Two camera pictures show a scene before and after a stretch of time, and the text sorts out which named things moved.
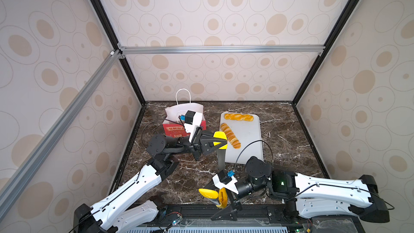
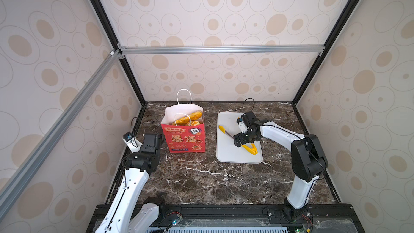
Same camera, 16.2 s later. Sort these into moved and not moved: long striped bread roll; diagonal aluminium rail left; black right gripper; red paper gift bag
Moved: long striped bread roll; black right gripper
Not moved: red paper gift bag; diagonal aluminium rail left
